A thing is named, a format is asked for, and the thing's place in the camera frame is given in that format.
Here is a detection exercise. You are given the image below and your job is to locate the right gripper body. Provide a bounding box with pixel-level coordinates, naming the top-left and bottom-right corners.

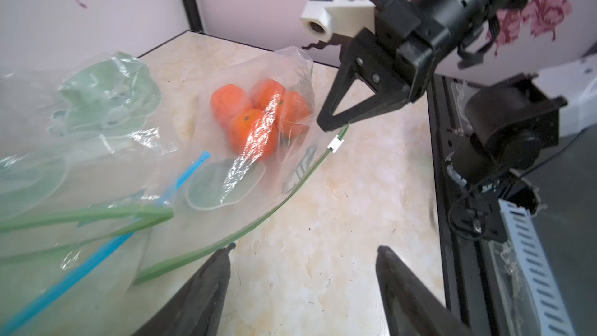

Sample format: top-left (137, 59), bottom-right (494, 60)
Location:
top-left (373, 0), bottom-right (517, 103)

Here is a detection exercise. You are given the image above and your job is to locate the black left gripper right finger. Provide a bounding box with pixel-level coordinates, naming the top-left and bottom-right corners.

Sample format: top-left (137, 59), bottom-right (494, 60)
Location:
top-left (376, 246), bottom-right (471, 335)

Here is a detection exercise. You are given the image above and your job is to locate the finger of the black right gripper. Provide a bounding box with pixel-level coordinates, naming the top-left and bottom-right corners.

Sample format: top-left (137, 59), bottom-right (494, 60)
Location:
top-left (316, 27), bottom-right (402, 127)
top-left (317, 85), bottom-right (410, 132)

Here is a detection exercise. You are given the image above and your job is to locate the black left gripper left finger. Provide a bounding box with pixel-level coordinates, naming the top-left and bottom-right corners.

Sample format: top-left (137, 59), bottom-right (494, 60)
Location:
top-left (135, 243), bottom-right (236, 336)

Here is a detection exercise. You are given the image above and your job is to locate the clear green-strip bag of oranges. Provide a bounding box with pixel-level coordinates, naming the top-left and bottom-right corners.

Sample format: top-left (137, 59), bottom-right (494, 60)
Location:
top-left (135, 47), bottom-right (343, 285)

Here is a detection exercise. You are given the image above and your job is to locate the clear green-zip bag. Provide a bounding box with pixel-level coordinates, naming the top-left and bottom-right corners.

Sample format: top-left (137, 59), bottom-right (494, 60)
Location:
top-left (1, 52), bottom-right (181, 264)

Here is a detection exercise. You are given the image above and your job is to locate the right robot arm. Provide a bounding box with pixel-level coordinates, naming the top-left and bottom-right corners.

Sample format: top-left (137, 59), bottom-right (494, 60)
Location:
top-left (317, 0), bottom-right (572, 188)

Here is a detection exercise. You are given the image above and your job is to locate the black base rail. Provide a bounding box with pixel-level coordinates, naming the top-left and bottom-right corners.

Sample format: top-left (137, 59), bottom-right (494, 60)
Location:
top-left (426, 74), bottom-right (547, 336)

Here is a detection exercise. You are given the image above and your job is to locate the white slotted cable duct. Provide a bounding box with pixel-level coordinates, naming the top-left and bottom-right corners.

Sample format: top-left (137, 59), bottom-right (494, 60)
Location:
top-left (498, 199), bottom-right (576, 335)

